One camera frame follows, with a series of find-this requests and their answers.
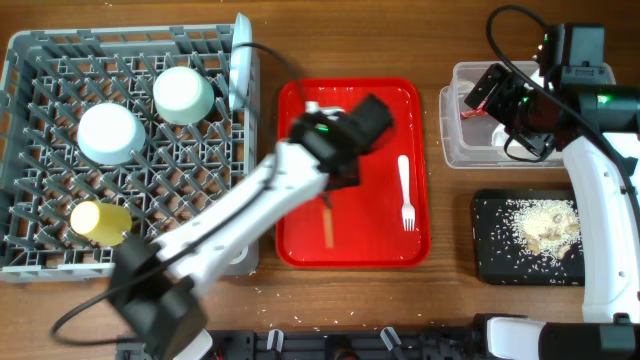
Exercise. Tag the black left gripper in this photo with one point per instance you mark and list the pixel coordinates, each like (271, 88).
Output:
(355, 183)

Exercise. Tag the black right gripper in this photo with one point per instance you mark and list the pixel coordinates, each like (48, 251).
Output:
(508, 86)

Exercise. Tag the red strawberry wrapper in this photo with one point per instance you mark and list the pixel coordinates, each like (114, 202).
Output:
(479, 111)

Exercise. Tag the white napkin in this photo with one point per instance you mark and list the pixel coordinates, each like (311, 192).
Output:
(499, 136)

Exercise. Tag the wooden chopstick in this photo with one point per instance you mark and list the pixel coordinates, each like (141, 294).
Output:
(328, 227)

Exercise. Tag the pink plastic fork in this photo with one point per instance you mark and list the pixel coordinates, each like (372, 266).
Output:
(407, 210)

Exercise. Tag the light blue plate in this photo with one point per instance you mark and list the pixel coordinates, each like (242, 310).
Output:
(240, 62)

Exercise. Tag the green bowl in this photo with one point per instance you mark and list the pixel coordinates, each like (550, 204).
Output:
(182, 96)

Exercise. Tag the rice food waste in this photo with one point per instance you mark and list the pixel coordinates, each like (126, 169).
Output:
(544, 227)

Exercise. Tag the light blue rice bowl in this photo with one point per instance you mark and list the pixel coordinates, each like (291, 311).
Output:
(109, 132)

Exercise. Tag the yellow cup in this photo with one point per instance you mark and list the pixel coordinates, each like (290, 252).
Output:
(101, 222)

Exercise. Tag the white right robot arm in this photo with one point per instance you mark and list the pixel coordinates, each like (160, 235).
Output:
(608, 205)

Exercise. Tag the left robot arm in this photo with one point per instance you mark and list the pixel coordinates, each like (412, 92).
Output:
(156, 286)

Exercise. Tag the grey dishwasher rack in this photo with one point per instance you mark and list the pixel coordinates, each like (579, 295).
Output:
(50, 78)

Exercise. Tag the clear plastic bin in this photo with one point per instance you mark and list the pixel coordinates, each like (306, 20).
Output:
(467, 143)

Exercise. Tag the red plastic tray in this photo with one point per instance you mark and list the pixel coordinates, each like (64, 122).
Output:
(367, 222)

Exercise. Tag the black tray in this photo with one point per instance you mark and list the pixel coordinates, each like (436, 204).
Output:
(503, 257)

